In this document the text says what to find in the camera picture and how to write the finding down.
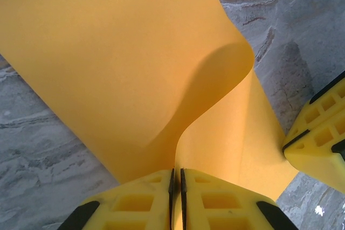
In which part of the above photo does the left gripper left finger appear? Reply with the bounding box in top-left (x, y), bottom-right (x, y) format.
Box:
top-left (57, 168), bottom-right (175, 230)

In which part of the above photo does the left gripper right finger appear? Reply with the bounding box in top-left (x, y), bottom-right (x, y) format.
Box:
top-left (180, 168), bottom-right (299, 230)

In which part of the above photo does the orange paper sheet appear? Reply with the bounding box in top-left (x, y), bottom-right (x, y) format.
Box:
top-left (0, 0), bottom-right (300, 230)

